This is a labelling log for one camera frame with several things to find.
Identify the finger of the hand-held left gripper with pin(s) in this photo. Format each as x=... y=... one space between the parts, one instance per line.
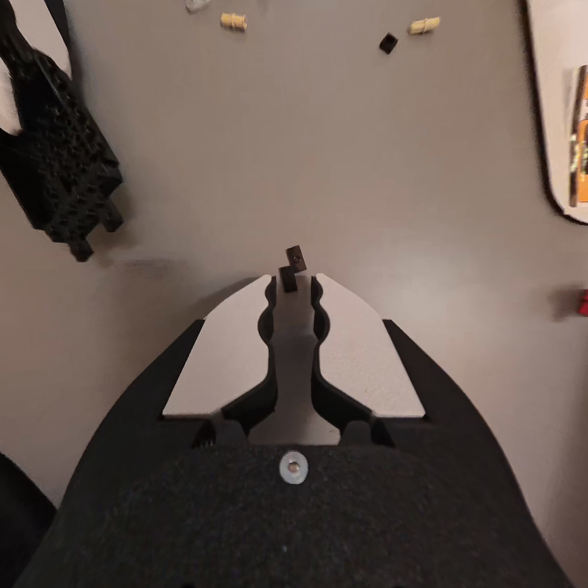
x=46 y=32
x=7 y=101

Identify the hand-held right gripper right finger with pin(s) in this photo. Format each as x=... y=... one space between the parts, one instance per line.
x=367 y=363

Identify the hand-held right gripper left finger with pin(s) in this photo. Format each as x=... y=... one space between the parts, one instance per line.
x=220 y=363

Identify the black brick plate assembly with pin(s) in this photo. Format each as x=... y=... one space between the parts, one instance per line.
x=59 y=160

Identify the small black brick plate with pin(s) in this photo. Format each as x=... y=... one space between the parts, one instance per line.
x=294 y=258
x=287 y=279

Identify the grey desk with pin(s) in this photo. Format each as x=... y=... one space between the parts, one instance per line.
x=413 y=183

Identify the pile of small brick pieces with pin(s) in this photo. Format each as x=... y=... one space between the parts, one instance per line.
x=233 y=21

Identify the red brick piece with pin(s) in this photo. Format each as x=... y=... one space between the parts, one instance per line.
x=583 y=301

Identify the person's dark trousers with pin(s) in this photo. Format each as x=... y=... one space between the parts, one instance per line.
x=18 y=505

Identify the tiny black tile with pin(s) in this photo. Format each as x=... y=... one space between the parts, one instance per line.
x=388 y=43

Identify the tan connector pin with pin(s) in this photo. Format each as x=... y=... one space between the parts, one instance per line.
x=423 y=26

